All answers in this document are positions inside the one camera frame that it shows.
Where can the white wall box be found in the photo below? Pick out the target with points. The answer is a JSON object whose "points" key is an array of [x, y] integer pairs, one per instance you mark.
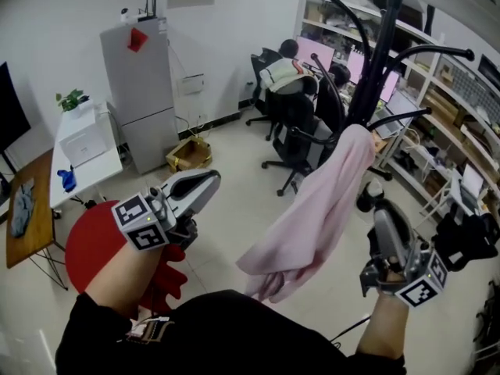
{"points": [[192, 84]]}

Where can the white table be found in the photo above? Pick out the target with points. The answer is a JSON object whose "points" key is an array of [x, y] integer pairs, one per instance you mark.
{"points": [[88, 178]]}

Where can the white security camera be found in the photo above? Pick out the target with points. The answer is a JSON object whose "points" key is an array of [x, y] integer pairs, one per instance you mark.
{"points": [[126, 14]]}

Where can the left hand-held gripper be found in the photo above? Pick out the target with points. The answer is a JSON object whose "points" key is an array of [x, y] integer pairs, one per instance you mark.
{"points": [[142, 225]]}

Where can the black office chair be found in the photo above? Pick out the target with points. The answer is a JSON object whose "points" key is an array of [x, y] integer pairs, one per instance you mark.
{"points": [[293, 123], [261, 104]]}

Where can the person's right forearm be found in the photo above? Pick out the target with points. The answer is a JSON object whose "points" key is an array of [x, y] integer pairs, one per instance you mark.
{"points": [[383, 326]]}

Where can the person's left forearm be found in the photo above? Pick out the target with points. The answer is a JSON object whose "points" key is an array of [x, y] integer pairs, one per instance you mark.
{"points": [[117, 276]]}

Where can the black router with antennas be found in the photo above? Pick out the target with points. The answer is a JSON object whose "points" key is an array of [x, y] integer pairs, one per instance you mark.
{"points": [[147, 12]]}

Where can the open cardboard box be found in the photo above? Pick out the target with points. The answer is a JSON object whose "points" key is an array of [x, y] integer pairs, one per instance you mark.
{"points": [[189, 155]]}

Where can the black bag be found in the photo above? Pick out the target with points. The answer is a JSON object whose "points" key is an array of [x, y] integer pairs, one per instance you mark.
{"points": [[465, 240]]}

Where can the open silver laptop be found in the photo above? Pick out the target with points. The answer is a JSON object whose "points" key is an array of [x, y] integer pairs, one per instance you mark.
{"points": [[470, 184], [398, 111]]}

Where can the green potted plant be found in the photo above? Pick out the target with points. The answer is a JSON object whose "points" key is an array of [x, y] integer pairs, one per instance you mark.
{"points": [[71, 100]]}

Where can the pink clothes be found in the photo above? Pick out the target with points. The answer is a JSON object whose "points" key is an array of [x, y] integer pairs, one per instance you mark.
{"points": [[324, 209]]}

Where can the black coat rack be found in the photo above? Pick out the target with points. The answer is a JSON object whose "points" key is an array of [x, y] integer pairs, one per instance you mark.
{"points": [[384, 53]]}

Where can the black screen on stand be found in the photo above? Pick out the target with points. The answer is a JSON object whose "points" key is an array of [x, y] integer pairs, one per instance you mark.
{"points": [[9, 111]]}

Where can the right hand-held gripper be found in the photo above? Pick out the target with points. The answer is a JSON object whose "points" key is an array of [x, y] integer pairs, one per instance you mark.
{"points": [[420, 287]]}

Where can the grey refrigerator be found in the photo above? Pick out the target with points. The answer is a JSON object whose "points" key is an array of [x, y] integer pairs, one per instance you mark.
{"points": [[140, 100]]}

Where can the white shelving unit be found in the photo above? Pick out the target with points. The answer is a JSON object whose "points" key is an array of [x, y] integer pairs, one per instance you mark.
{"points": [[441, 104]]}

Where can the red paper decoration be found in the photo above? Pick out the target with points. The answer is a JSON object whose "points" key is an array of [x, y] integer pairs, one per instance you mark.
{"points": [[137, 39]]}

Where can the person's black shirt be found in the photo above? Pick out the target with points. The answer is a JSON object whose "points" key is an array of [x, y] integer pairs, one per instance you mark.
{"points": [[234, 338]]}

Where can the blue cloth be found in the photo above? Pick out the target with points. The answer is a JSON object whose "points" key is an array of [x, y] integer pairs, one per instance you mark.
{"points": [[67, 179]]}

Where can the grey clothes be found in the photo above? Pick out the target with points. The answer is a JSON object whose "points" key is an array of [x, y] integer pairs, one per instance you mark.
{"points": [[21, 211]]}

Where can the lit computer monitor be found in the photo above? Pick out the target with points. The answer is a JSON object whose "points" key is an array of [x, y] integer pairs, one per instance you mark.
{"points": [[357, 66], [391, 86], [314, 51]]}

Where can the white box appliance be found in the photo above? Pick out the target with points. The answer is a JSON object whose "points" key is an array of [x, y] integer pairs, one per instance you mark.
{"points": [[88, 139]]}

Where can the wooden table with metal legs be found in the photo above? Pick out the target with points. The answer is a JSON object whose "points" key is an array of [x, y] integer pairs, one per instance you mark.
{"points": [[37, 217]]}

